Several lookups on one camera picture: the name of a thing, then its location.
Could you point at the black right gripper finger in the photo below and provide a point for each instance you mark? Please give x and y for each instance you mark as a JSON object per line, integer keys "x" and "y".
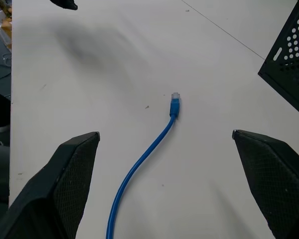
{"x": 274, "y": 179}
{"x": 66, "y": 3}
{"x": 52, "y": 189}

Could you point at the white storage box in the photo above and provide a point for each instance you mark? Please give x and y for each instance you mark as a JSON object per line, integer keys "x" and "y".
{"x": 1, "y": 23}

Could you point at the white shoe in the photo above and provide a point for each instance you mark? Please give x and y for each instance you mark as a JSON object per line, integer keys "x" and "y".
{"x": 1, "y": 128}

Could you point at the black perforated computer case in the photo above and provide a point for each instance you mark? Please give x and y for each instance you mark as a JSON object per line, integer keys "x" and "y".
{"x": 290, "y": 49}

